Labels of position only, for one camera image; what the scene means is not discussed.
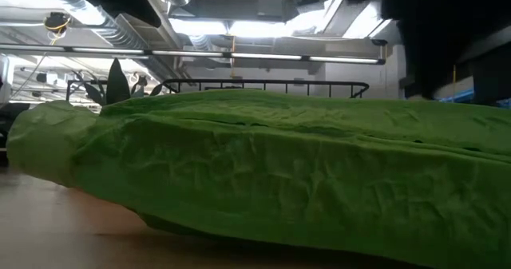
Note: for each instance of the long green leafy vegetable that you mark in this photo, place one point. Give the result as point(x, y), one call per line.
point(279, 173)

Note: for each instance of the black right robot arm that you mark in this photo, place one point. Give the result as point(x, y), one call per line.
point(439, 5)

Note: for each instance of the long linear ceiling light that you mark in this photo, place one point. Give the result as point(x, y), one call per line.
point(187, 54)

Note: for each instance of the grey ceiling unit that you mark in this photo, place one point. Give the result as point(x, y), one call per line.
point(271, 5)

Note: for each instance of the green plant in white pot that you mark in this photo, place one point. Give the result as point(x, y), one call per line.
point(117, 81)

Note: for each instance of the yellow black ceiling reel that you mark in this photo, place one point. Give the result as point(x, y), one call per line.
point(57, 22)

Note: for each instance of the dark monitor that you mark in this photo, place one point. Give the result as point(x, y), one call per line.
point(12, 110)

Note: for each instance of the large silver ventilation duct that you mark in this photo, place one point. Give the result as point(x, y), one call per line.
point(116, 35)

